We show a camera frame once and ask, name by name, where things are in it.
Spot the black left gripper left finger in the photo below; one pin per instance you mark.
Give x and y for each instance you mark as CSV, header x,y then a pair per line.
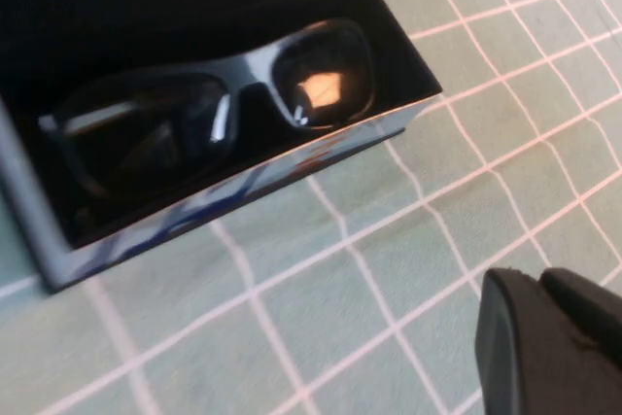
x,y
515,347

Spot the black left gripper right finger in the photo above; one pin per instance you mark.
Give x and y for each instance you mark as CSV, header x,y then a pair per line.
x,y
588,308

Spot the black framed glasses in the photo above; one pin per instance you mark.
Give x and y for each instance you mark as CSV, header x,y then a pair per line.
x,y
252,66

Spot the green checked tablecloth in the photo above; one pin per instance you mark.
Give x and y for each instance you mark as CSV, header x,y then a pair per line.
x,y
389,288

